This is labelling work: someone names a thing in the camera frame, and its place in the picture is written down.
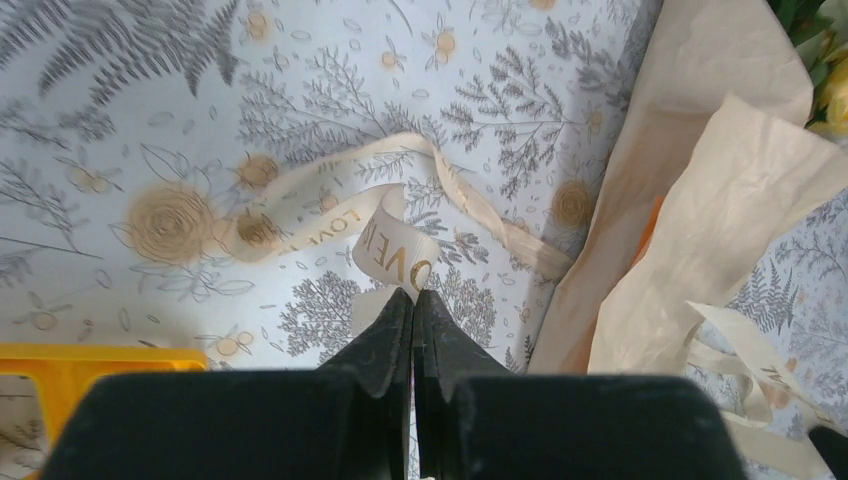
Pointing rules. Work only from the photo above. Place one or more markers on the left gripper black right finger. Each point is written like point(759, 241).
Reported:
point(442, 355)

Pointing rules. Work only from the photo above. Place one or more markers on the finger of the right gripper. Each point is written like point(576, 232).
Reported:
point(832, 446)

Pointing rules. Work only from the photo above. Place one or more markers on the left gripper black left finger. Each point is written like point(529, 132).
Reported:
point(375, 372)

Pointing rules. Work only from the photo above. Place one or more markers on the cream ribbon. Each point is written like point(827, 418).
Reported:
point(388, 249)

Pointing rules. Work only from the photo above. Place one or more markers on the colourful flower bouquet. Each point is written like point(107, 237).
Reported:
point(713, 163)

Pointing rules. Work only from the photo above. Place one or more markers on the red yellow toy truck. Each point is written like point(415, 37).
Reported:
point(63, 374)

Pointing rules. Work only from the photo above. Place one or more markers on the floral patterned table mat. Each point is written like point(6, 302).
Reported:
point(134, 132)

